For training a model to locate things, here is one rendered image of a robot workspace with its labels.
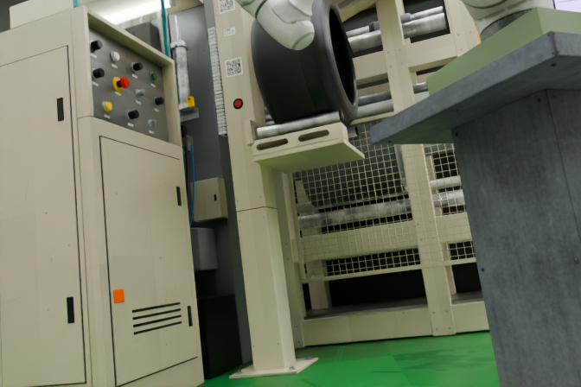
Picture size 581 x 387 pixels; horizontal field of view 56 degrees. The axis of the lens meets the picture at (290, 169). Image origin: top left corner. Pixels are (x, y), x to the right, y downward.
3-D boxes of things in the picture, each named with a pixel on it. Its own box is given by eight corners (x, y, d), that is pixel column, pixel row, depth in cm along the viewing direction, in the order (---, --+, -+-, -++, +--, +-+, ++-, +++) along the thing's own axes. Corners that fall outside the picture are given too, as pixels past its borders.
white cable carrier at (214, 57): (218, 135, 226) (207, 28, 235) (224, 136, 231) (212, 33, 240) (228, 132, 225) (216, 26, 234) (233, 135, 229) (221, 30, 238)
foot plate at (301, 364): (229, 378, 201) (228, 372, 202) (257, 364, 226) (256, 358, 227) (296, 373, 193) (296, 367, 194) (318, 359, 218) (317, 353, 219)
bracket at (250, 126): (245, 144, 207) (243, 120, 209) (282, 161, 245) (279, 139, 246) (254, 142, 206) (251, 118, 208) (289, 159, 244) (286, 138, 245)
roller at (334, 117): (253, 126, 212) (258, 131, 216) (254, 136, 210) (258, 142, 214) (340, 107, 202) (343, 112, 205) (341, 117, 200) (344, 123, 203)
